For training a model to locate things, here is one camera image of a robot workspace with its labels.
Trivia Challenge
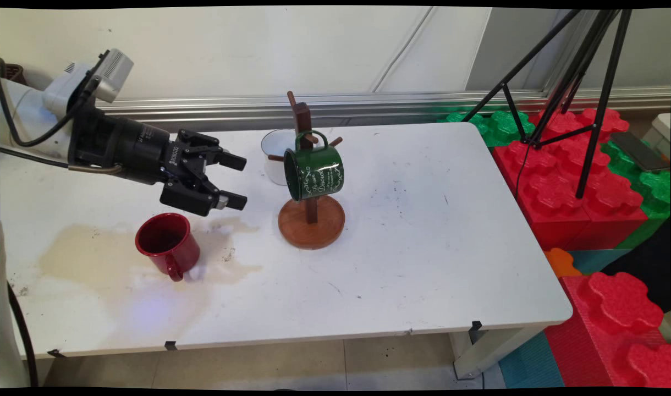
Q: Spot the dark brown wicker basket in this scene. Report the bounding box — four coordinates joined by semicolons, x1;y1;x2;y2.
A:
0;58;27;84

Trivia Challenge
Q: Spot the teal foam mat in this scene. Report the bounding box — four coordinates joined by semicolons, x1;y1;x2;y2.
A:
498;330;566;389

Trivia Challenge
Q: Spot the white table leg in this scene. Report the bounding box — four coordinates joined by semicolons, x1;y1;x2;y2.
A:
450;324;551;380

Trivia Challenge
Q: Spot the red foam block ribbed side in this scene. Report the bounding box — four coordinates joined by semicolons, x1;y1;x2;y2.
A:
544;272;671;388

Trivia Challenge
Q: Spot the green enamel mug white print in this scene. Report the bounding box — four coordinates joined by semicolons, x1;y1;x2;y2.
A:
284;130;345;202

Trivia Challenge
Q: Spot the black floor cable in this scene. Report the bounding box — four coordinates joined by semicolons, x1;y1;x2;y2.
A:
8;280;40;388

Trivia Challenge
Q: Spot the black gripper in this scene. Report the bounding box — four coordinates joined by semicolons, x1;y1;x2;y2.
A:
67;103;249;217

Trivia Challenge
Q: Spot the red mug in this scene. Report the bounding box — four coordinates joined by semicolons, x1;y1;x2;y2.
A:
135;213;201;283

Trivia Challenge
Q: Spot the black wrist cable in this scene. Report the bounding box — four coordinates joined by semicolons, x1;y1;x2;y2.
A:
0;52;123;177

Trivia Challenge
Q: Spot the white grey wrist camera box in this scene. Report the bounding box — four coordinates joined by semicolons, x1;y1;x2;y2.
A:
42;48;135;117

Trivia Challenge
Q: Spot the large green foam block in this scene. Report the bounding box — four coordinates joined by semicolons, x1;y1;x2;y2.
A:
599;140;671;249

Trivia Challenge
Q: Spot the aluminium wall rail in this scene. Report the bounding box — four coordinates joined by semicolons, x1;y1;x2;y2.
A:
96;86;671;134

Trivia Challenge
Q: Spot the black phone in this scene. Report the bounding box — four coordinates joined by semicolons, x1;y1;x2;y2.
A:
610;131;670;172

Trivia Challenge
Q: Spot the small green foam block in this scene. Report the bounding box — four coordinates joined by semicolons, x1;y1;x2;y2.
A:
437;110;536;148

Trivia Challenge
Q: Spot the black tripod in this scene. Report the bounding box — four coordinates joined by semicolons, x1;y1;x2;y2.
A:
461;8;634;200

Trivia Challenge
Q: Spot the orange foam piece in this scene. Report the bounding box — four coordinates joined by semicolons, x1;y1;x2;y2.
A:
544;247;583;278

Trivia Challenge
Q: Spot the red foam block under tripod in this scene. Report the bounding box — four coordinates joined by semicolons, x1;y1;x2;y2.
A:
492;107;649;252

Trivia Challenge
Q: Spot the brown wooden mug tree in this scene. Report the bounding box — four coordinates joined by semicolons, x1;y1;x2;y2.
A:
268;91;347;251

